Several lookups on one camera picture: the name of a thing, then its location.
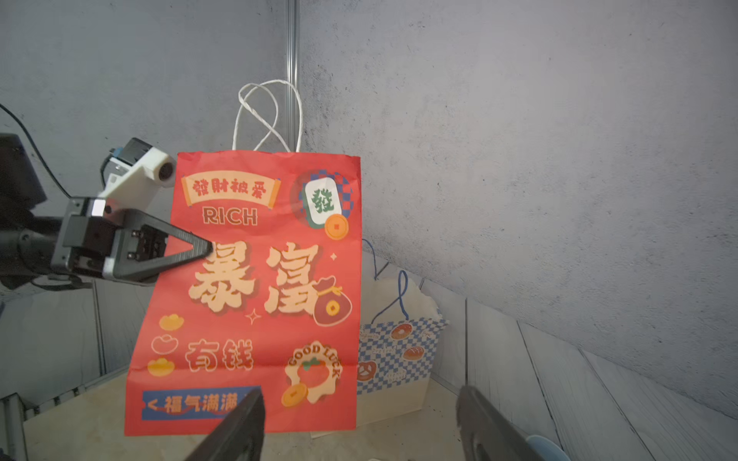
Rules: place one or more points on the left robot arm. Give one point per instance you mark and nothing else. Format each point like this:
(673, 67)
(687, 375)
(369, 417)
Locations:
(27, 240)

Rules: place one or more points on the light blue mug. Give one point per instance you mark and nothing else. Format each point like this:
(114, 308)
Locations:
(546, 448)

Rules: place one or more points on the left metal frame post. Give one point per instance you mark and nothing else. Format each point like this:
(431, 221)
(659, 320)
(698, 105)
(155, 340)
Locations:
(292, 54)

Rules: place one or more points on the red and white paper bag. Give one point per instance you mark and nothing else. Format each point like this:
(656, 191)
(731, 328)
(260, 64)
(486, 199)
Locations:
(274, 306)

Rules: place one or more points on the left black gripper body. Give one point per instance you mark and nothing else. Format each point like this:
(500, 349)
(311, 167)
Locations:
(95, 241)

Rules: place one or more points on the blue checkered paper bag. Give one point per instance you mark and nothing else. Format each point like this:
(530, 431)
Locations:
(398, 339)

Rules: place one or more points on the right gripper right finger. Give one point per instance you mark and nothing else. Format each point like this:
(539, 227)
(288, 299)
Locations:
(485, 433)

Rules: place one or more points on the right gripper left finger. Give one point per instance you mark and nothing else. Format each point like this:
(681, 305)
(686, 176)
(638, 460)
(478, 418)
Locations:
(240, 436)

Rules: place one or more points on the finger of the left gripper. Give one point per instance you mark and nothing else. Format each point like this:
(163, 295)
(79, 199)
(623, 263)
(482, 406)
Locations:
(146, 246)

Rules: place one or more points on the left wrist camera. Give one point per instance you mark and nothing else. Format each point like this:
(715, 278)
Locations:
(133, 175)

